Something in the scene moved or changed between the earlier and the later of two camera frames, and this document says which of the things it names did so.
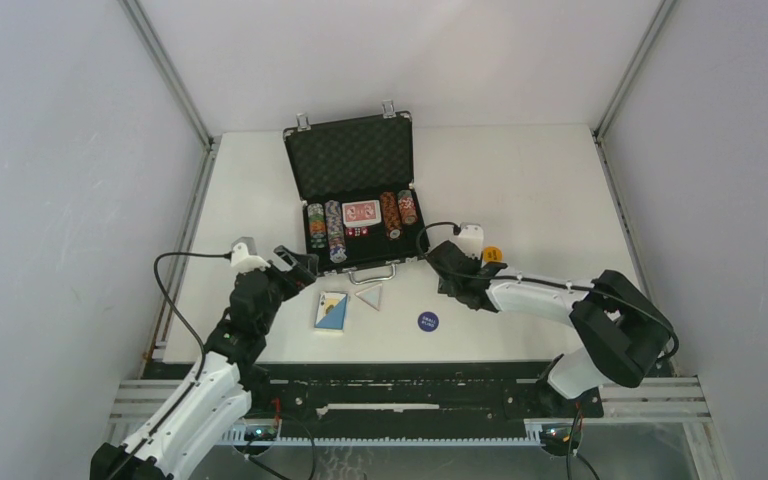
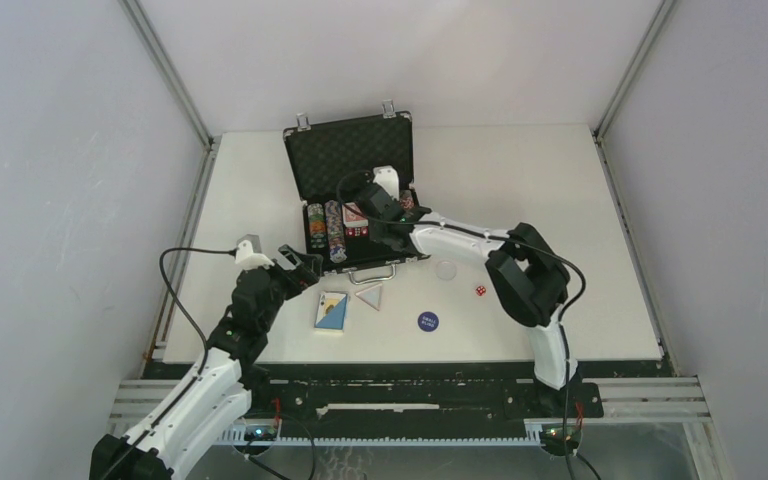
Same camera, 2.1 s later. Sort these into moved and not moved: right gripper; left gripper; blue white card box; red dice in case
Moved: right gripper
Not moved: blue white card box; left gripper; red dice in case
